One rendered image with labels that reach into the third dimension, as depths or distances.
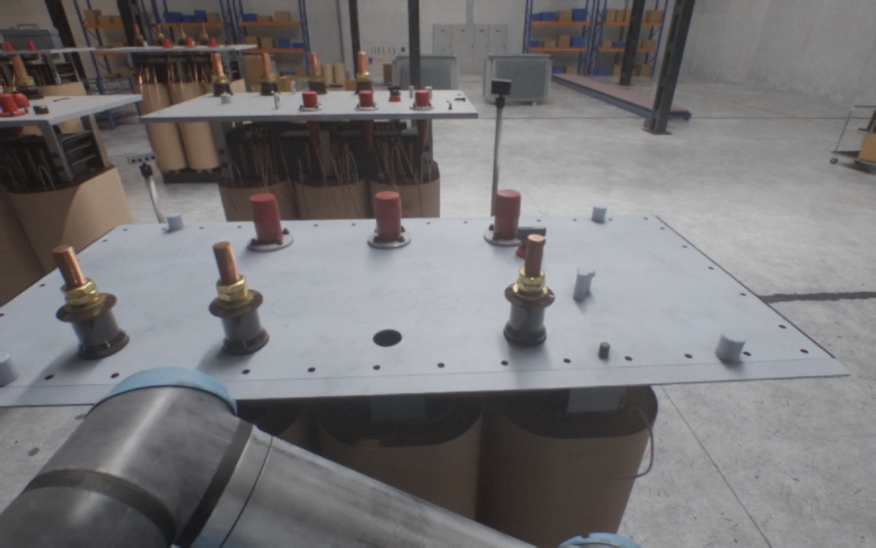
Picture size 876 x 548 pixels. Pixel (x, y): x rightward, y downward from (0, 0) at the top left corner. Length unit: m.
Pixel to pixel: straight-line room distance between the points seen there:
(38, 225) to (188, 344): 2.31
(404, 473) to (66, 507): 0.82
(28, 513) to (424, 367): 0.56
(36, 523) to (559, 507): 1.11
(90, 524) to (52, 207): 2.80
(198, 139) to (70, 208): 3.83
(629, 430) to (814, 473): 1.88
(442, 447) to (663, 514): 1.54
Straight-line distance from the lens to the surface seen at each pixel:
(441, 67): 12.75
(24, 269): 3.53
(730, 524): 2.56
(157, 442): 0.45
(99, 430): 0.46
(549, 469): 1.19
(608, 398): 1.11
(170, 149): 7.02
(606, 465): 1.23
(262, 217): 1.28
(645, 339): 0.96
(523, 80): 13.18
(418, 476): 1.15
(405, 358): 0.83
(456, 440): 1.09
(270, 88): 3.00
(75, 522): 0.42
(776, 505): 2.74
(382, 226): 1.23
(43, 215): 3.18
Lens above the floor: 1.89
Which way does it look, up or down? 29 degrees down
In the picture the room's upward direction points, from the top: straight up
